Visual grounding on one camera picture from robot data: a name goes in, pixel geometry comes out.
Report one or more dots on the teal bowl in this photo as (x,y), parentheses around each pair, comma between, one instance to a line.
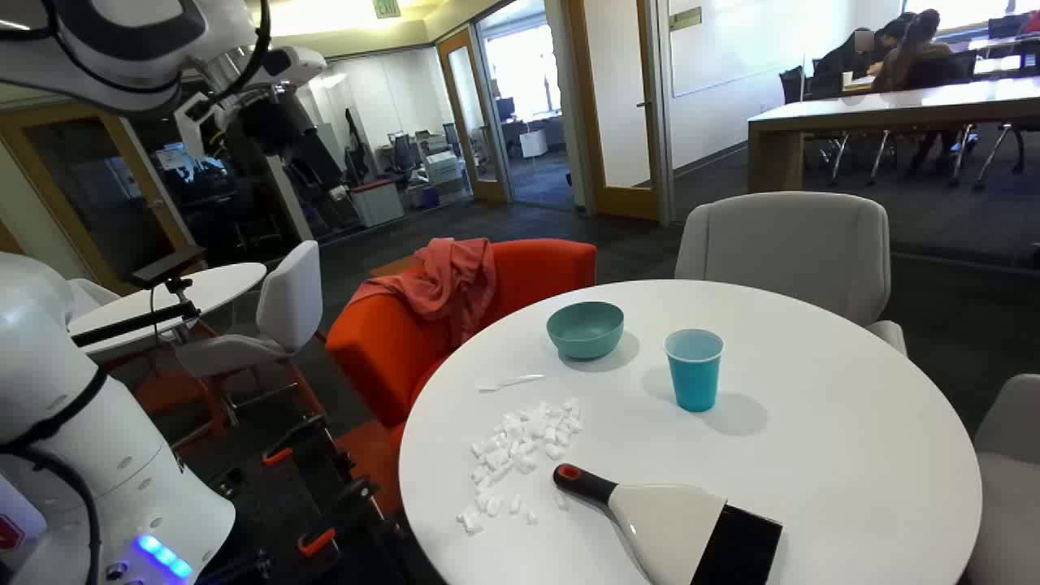
(585,328)

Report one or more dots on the grey chair behind table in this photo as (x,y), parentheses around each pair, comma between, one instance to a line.
(823,247)

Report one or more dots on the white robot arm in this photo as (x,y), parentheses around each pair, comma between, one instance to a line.
(92,490)

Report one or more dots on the white chair left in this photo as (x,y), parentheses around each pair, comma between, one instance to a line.
(288,318)

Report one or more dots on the seated person in background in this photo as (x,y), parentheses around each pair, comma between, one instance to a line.
(898,55)

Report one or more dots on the small white round table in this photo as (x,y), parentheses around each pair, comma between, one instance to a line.
(156,312)

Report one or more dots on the long wooden table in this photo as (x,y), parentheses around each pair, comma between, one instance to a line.
(776,137)

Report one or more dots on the scraper with black handle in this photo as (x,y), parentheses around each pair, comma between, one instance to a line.
(664,524)

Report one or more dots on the black rectangular block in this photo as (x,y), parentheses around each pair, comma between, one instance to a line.
(739,549)

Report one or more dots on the blue plastic cup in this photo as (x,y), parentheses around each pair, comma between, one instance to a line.
(693,367)

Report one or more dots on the orange armchair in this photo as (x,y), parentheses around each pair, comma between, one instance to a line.
(387,356)

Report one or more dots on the pile of white foam pieces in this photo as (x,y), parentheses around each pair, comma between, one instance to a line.
(507,458)

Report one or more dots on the red cloth on chair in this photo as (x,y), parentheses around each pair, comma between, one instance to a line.
(450,285)

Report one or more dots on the white plastic spoon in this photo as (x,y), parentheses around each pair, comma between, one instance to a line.
(514,381)

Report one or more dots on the grey chair right edge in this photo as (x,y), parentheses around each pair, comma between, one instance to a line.
(1009,456)

